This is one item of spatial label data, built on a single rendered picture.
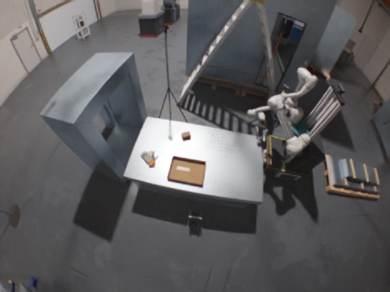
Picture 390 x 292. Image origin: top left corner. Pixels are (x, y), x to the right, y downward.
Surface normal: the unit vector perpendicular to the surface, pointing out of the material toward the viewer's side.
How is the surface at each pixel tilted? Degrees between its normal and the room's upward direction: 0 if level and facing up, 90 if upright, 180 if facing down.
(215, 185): 0
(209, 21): 90
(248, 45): 90
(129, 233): 0
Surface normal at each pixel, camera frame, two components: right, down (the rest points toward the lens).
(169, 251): 0.05, -0.51
